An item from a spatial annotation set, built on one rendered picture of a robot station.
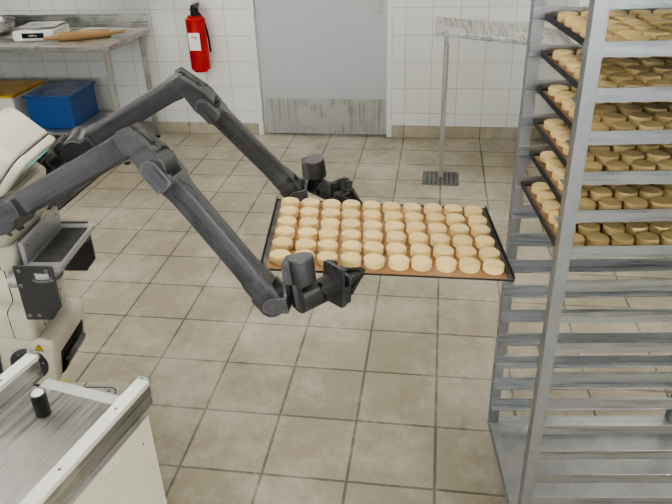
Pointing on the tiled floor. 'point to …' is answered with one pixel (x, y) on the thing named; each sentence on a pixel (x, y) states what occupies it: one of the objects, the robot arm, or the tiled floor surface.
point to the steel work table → (138, 24)
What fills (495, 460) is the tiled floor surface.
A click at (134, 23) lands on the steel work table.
